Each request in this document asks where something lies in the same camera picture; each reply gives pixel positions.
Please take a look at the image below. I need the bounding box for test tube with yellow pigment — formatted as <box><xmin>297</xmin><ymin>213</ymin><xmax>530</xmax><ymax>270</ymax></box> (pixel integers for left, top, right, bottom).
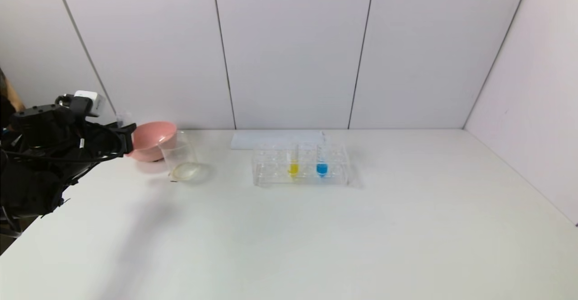
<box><xmin>286</xmin><ymin>140</ymin><xmax>301</xmax><ymax>179</ymax></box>

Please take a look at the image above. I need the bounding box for clear acrylic test tube rack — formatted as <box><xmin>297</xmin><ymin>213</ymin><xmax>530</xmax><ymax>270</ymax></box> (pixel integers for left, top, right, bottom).
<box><xmin>252</xmin><ymin>141</ymin><xmax>350</xmax><ymax>187</ymax></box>

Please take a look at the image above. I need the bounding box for test tube with blue pigment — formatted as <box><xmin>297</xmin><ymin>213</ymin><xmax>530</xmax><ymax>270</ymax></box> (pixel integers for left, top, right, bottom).
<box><xmin>315</xmin><ymin>132</ymin><xmax>330</xmax><ymax>179</ymax></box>

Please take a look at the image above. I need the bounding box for clear glass beaker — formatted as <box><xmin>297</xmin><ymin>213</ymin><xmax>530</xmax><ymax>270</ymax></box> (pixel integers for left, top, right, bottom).
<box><xmin>158</xmin><ymin>131</ymin><xmax>200</xmax><ymax>182</ymax></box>

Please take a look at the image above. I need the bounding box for white paper sheet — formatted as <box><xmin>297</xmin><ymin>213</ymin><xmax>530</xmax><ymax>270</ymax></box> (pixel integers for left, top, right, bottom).
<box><xmin>230</xmin><ymin>131</ymin><xmax>326</xmax><ymax>150</ymax></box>

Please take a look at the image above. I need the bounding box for pink plastic bowl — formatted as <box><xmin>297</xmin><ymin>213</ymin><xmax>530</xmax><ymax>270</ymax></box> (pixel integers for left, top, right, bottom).
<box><xmin>126</xmin><ymin>121</ymin><xmax>177</xmax><ymax>163</ymax></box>

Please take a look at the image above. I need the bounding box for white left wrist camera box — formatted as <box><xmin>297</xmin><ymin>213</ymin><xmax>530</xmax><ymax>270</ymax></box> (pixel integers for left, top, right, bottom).
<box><xmin>74</xmin><ymin>91</ymin><xmax>106</xmax><ymax>117</ymax></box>

